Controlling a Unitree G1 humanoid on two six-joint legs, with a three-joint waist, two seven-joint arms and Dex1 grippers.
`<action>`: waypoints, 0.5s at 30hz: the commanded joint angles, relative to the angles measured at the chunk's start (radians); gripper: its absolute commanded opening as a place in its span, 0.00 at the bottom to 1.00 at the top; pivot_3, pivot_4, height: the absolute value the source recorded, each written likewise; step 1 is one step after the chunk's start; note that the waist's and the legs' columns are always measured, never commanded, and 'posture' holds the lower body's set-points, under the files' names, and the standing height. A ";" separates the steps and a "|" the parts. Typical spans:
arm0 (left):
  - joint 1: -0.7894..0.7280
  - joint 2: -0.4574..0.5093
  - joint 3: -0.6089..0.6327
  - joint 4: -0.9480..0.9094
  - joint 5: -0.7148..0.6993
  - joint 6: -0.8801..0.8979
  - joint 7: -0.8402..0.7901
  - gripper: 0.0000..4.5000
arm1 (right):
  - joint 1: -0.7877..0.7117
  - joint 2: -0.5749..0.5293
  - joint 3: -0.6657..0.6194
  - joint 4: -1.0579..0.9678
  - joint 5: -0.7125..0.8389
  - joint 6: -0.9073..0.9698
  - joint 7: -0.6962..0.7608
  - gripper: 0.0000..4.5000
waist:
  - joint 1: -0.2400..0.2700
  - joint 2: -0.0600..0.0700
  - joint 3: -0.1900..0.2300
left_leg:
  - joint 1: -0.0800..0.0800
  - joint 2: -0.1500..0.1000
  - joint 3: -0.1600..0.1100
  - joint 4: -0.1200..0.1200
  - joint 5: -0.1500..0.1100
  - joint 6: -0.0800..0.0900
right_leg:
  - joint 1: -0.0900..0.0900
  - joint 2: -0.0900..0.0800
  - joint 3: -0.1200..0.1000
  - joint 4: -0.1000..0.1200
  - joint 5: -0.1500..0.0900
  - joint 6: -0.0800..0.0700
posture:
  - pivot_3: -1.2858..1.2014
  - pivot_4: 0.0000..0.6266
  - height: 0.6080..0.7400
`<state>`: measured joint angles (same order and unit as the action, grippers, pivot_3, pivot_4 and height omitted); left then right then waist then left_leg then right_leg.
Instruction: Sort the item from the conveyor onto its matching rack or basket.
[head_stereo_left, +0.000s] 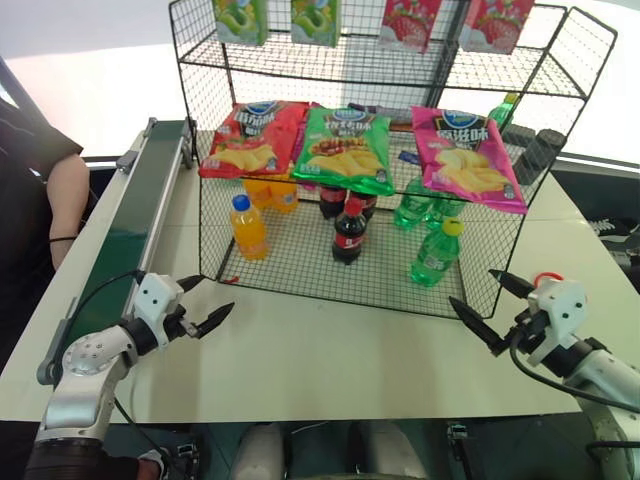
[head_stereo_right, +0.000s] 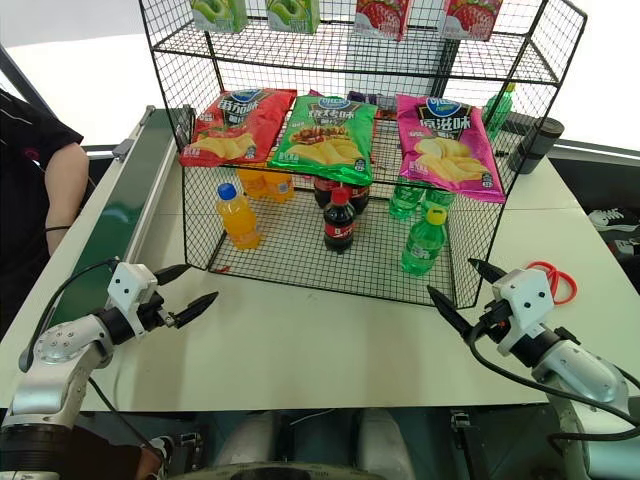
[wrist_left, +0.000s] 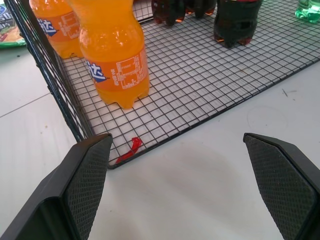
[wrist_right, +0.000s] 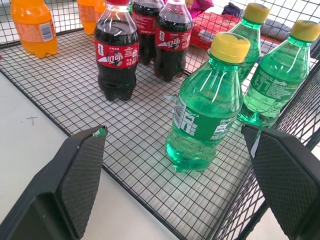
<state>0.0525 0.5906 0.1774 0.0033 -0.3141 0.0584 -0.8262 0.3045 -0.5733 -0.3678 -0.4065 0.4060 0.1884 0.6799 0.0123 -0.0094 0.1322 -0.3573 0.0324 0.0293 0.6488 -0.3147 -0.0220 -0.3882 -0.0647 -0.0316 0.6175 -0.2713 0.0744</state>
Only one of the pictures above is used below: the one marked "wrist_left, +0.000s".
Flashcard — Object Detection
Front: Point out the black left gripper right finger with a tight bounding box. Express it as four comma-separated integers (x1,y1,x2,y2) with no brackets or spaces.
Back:
242,132,320,240

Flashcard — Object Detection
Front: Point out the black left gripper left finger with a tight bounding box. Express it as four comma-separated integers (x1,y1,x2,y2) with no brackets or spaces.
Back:
0,133,114,240

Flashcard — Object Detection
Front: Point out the red zip tie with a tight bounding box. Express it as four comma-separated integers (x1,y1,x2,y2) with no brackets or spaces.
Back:
115,136,143,165

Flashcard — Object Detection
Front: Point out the orange soda bottle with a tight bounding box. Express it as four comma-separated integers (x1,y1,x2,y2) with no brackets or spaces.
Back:
65,0,151,110
29,0,84,60

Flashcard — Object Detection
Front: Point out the dark cola bottle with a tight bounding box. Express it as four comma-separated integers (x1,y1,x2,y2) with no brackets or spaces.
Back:
151,0,187,27
185,0,218,20
213,0,263,49

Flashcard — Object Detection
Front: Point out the green snack bag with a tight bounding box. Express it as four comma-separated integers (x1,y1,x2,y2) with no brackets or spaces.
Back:
0,0,28,49

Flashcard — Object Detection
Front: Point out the green soda bottle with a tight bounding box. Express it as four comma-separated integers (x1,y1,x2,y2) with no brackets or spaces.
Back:
294,0,320,24

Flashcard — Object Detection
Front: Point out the black wire grid rack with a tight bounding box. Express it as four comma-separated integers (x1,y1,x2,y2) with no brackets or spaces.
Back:
4,0,320,170

